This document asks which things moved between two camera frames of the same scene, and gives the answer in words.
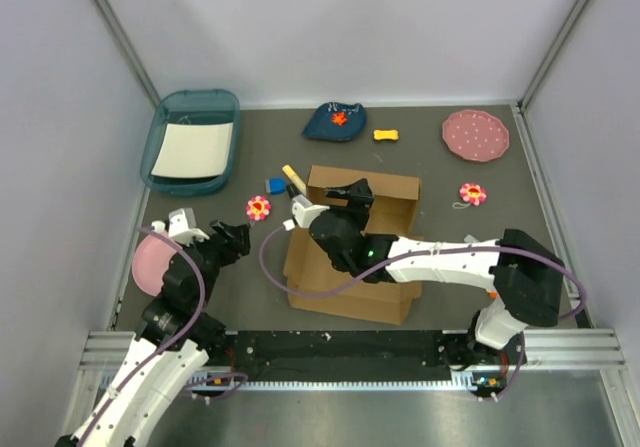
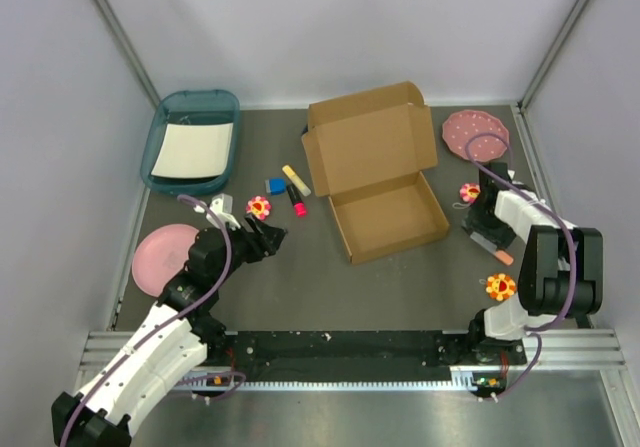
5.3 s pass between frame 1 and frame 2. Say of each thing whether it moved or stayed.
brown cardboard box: moved
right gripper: moved
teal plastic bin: stayed
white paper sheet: stayed
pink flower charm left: stayed
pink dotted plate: stayed
